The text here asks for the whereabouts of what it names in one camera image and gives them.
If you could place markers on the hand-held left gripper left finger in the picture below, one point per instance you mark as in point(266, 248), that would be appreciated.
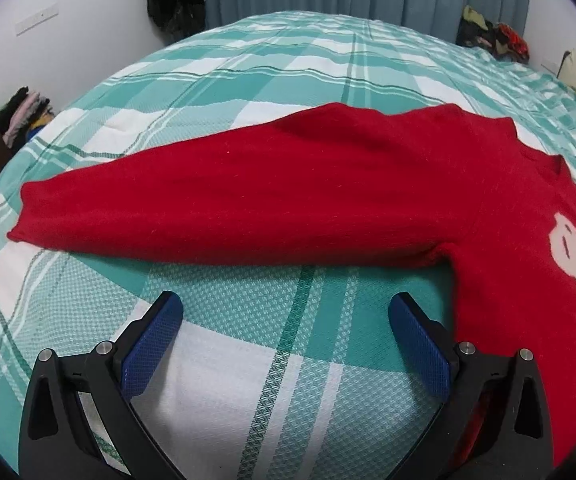
point(151, 346)

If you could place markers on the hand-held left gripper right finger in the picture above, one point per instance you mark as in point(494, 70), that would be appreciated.
point(420, 347)

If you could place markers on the red knitted sweater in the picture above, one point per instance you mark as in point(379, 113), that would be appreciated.
point(328, 195)

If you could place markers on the stack of folded clothes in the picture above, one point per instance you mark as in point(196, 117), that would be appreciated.
point(26, 112)

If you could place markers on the pile of dark colourful clothes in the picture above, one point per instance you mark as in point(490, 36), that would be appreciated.
point(493, 35)

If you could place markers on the green plaid bed sheet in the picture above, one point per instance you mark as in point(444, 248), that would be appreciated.
point(248, 330)

